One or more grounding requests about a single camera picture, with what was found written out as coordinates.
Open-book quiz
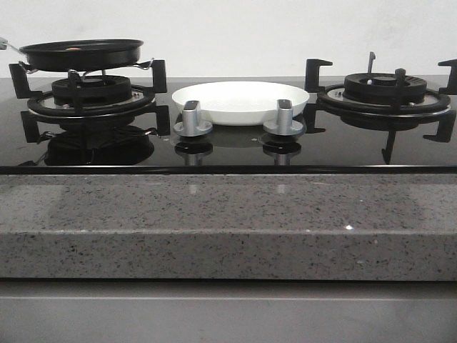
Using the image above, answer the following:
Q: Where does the right silver stove knob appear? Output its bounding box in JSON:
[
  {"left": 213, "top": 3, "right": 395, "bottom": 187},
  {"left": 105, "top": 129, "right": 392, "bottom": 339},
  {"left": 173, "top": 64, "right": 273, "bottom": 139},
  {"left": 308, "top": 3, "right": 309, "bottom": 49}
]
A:
[{"left": 263, "top": 99, "right": 304, "bottom": 136}]

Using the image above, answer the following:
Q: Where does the silver stove knob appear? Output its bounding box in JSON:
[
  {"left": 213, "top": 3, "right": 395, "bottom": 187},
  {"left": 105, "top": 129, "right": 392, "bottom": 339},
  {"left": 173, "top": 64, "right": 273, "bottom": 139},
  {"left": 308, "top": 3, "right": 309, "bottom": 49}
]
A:
[
  {"left": 263, "top": 99, "right": 304, "bottom": 136},
  {"left": 174, "top": 100, "right": 213, "bottom": 137}
]

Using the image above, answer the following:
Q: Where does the black pan support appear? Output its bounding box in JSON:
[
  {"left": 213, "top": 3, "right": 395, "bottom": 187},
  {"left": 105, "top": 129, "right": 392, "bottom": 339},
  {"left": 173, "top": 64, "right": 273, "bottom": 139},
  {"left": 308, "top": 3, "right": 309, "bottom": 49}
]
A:
[
  {"left": 9, "top": 59, "right": 170, "bottom": 143},
  {"left": 304, "top": 52, "right": 456, "bottom": 164}
]

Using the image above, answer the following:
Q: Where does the right black pan support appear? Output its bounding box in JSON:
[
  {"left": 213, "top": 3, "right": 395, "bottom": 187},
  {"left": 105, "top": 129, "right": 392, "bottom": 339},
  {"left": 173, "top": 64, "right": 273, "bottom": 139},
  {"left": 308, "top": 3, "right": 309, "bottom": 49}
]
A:
[{"left": 304, "top": 52, "right": 456, "bottom": 164}]

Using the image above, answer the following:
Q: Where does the left black pan support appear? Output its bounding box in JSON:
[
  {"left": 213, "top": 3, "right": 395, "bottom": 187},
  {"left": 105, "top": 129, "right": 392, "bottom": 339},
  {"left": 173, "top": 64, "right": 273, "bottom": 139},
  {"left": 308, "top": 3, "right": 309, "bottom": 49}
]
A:
[{"left": 9, "top": 59, "right": 170, "bottom": 143}]

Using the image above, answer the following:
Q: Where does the left black gas burner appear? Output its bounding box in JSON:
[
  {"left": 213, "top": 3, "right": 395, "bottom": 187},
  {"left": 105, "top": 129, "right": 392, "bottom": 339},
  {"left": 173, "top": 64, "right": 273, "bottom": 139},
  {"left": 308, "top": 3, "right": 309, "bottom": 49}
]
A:
[{"left": 51, "top": 75, "right": 132, "bottom": 106}]

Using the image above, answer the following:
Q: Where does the white round plate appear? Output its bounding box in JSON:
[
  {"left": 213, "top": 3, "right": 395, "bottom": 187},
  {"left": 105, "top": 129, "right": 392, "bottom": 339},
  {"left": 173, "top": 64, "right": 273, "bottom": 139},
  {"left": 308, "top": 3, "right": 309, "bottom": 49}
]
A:
[{"left": 172, "top": 81, "right": 310, "bottom": 126}]

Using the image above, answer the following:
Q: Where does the black frying pan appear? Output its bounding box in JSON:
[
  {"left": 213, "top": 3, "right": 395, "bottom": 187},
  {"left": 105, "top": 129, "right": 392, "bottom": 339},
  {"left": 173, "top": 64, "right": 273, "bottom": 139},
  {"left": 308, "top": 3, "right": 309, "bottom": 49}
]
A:
[{"left": 17, "top": 39, "right": 144, "bottom": 69}]

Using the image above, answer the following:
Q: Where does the right black gas burner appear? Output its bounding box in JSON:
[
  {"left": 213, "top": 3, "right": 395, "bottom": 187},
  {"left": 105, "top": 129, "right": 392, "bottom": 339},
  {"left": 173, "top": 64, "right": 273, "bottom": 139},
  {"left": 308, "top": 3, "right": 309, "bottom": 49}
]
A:
[{"left": 343, "top": 73, "right": 427, "bottom": 104}]

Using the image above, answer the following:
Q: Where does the black glass cooktop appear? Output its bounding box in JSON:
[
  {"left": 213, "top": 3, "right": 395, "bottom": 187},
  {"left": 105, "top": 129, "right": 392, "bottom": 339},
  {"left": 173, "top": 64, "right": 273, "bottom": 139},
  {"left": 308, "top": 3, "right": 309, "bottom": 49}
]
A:
[{"left": 1, "top": 78, "right": 456, "bottom": 174}]

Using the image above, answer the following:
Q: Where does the black gas burner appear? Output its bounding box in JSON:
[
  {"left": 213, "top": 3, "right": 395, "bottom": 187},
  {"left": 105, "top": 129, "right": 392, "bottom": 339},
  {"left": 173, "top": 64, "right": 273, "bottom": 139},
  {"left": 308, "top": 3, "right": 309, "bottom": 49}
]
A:
[
  {"left": 51, "top": 75, "right": 132, "bottom": 106},
  {"left": 343, "top": 73, "right": 427, "bottom": 104}
]

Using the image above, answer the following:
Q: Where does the silver wire pan trivet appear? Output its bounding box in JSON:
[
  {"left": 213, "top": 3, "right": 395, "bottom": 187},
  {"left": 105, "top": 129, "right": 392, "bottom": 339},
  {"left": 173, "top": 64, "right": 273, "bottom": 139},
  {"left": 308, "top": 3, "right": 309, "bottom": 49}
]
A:
[{"left": 17, "top": 58, "right": 159, "bottom": 74}]

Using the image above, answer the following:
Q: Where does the left silver stove knob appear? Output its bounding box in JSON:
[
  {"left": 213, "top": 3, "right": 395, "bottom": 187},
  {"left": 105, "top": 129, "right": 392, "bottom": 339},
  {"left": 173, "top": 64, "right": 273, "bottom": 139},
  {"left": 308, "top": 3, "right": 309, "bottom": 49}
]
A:
[{"left": 174, "top": 100, "right": 213, "bottom": 137}]

